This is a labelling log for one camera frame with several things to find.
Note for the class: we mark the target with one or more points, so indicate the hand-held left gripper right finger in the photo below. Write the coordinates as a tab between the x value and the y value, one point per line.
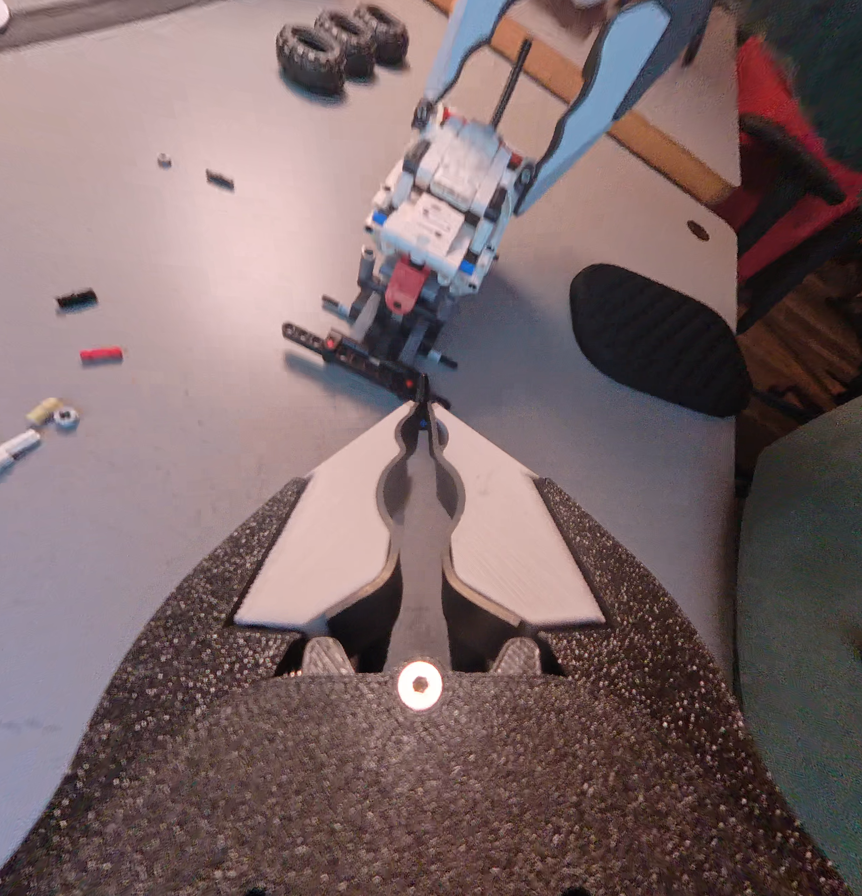
529	553

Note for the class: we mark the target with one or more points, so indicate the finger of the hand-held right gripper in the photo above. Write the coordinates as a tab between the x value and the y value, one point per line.
466	42
599	105

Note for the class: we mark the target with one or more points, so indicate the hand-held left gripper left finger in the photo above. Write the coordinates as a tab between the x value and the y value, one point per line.
319	553

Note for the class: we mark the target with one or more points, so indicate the black lego tooth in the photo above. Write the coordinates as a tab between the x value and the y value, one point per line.
424	413

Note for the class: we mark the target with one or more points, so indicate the white lego truck model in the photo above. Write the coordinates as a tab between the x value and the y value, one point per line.
431	231

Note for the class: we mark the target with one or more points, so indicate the black lego tire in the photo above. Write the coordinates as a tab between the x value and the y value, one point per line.
385	31
312	56
350	38

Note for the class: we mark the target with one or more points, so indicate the short black lego pin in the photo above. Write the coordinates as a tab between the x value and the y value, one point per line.
220	178

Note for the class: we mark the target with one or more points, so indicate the red lego axle pin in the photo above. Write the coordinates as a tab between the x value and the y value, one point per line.
102	354

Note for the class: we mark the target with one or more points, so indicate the tan lego pin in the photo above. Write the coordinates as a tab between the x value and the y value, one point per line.
44	411

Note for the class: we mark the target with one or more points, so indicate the white lego connector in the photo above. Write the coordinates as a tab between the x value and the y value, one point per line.
7	451

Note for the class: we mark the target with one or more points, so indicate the black lego connector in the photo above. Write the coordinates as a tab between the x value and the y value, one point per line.
77	298

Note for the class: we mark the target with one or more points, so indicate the red plastic chair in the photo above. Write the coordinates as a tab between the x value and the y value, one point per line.
788	168

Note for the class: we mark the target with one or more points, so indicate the black quilted pad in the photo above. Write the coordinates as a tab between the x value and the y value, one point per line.
655	336

